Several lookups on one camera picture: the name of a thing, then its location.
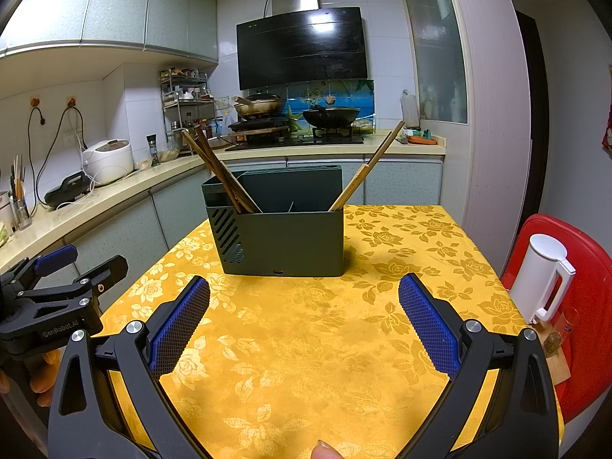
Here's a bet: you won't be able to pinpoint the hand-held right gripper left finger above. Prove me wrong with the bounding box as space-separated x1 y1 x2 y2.
48 275 213 459

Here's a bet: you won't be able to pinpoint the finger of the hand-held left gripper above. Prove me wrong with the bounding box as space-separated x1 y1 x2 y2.
14 254 130 310
0 245 80 297

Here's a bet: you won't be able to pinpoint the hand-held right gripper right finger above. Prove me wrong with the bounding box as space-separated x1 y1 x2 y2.
398 272 560 459

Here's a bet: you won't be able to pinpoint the dark green utensil holder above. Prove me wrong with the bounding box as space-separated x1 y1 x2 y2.
201 165 346 278

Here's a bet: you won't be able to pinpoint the dark wooden chopstick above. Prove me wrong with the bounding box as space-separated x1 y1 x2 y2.
181 129 247 213
198 127 263 213

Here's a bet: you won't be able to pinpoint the brown wooden chopstick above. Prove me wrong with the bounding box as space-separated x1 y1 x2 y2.
192 124 261 213
330 163 371 212

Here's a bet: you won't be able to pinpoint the light wooden chopstick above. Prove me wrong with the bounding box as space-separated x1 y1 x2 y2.
328 120 406 212

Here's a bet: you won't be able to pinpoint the person's left hand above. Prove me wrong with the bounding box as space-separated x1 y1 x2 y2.
26 349 65 407

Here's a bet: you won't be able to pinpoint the metal chopstick holder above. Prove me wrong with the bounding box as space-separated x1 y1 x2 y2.
8 154 33 231

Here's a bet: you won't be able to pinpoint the black countertop appliance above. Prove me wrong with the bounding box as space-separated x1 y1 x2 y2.
44 171 89 208

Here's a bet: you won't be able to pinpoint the white rice cooker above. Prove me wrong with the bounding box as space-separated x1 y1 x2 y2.
80 140 135 186

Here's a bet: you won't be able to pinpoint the yellow floral tablecloth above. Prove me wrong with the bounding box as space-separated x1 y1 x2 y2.
98 204 565 459

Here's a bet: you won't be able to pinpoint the white electric kettle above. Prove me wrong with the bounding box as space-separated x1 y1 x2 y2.
509 233 577 324

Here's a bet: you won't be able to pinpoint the glass cup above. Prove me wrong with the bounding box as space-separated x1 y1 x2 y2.
542 308 579 359

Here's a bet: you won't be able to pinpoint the small wooden board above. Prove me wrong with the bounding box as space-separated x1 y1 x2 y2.
545 351 573 386

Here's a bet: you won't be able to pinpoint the red plastic chair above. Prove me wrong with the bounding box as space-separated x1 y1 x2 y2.
500 213 612 441

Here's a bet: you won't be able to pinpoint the metal spice rack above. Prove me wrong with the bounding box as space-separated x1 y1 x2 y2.
160 68 216 151

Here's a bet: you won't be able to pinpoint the orange and green kitchen tool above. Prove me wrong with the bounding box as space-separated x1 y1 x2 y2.
397 127 438 145

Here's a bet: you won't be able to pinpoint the black portable cooker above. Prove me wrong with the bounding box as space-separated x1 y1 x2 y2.
228 117 291 142

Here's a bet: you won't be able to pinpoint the black gas cooktop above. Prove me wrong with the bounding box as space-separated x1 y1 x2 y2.
225 134 366 152

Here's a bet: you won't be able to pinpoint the paper towel roll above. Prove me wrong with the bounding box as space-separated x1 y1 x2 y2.
402 89 420 130

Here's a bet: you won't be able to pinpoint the golden pan with lid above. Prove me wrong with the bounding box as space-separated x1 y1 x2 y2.
233 93 289 120

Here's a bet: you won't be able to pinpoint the black wok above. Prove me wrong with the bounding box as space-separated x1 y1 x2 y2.
302 104 361 130

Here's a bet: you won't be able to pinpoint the dark wooden door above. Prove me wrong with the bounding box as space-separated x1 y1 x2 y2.
514 10 548 230

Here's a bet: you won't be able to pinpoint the pale green upper cabinets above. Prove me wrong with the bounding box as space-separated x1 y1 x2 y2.
0 0 219 63

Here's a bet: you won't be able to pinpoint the ocean scene backsplash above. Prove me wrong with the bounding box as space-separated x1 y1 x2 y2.
246 79 376 132

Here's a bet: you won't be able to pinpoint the frosted glass cabinet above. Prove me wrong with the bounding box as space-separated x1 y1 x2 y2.
399 0 469 125

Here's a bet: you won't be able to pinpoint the black range hood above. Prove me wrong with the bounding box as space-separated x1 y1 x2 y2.
236 0 369 91

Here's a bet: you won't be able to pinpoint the white cable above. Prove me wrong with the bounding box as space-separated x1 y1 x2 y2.
57 172 144 211

